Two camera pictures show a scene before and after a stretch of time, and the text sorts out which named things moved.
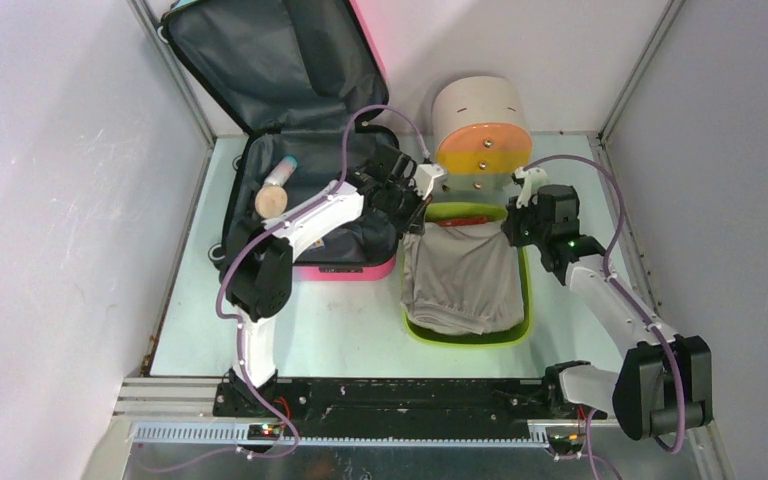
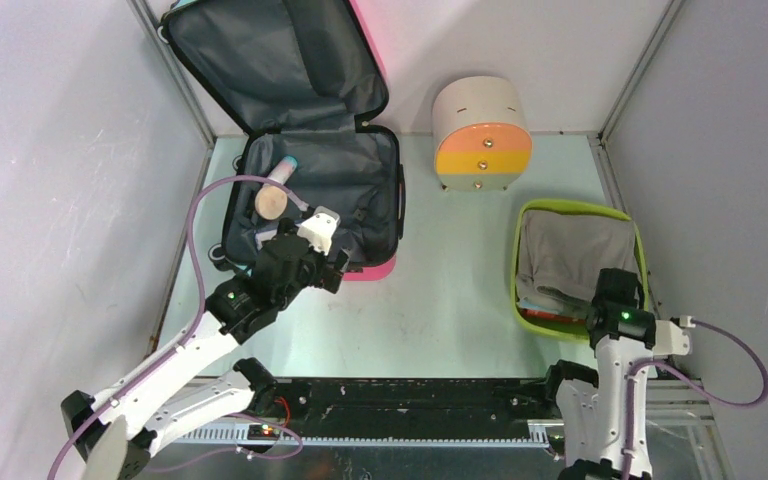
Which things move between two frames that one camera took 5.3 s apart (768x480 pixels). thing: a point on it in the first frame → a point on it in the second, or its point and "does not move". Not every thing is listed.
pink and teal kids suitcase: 302,80 does not move
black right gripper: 511,224 → 591,338
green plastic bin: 471,213 → 557,251
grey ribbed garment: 462,278 → 562,256
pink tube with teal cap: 282,171 does not move
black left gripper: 411,223 → 327,277
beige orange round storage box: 482,135 does not move
